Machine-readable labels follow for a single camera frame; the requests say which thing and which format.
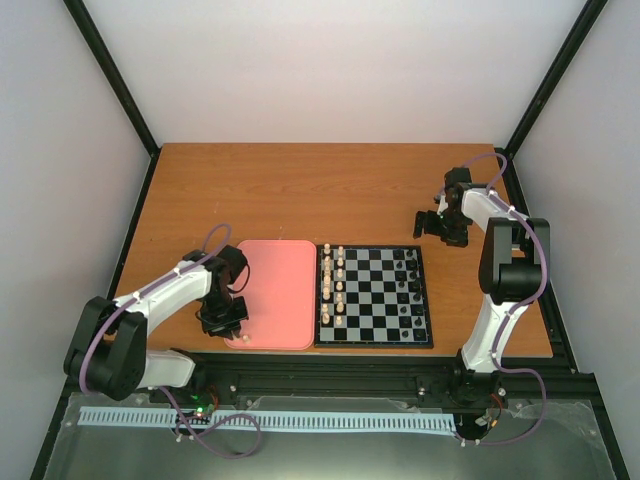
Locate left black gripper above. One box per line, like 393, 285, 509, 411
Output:
200, 290, 249, 340

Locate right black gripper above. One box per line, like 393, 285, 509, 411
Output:
413, 210, 469, 248

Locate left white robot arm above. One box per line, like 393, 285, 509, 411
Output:
63, 245, 250, 403

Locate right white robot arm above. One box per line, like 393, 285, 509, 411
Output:
413, 167, 550, 407

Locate black white chess board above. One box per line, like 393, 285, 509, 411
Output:
314, 244, 434, 349

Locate pink plastic tray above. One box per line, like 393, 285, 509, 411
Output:
225, 240, 317, 351

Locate black aluminium frame rail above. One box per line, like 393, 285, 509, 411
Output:
170, 353, 600, 412

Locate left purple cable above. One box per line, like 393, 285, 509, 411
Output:
79, 223, 264, 459

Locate purple cable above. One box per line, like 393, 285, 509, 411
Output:
434, 152, 549, 446
79, 223, 264, 459

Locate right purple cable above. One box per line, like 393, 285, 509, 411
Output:
434, 152, 549, 446

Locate light blue slotted cable duct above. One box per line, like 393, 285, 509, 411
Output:
77, 406, 456, 436

